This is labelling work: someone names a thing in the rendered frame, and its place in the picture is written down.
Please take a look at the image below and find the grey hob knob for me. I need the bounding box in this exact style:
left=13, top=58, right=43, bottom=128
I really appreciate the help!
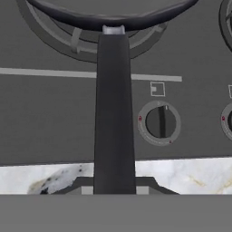
left=137, top=100, right=182, bottom=148
left=220, top=102, right=232, bottom=141

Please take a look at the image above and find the black frying pan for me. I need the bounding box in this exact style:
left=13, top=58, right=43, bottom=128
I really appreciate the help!
left=26, top=0, right=200, bottom=196

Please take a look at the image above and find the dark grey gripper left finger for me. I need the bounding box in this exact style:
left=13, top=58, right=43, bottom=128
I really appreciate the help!
left=53, top=177, right=96, bottom=196

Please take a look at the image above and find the dark grey hob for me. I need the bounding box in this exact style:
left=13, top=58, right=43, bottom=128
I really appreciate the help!
left=0, top=0, right=232, bottom=168

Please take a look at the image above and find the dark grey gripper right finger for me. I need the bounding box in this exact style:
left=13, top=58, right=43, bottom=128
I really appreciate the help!
left=134, top=177, right=179, bottom=196

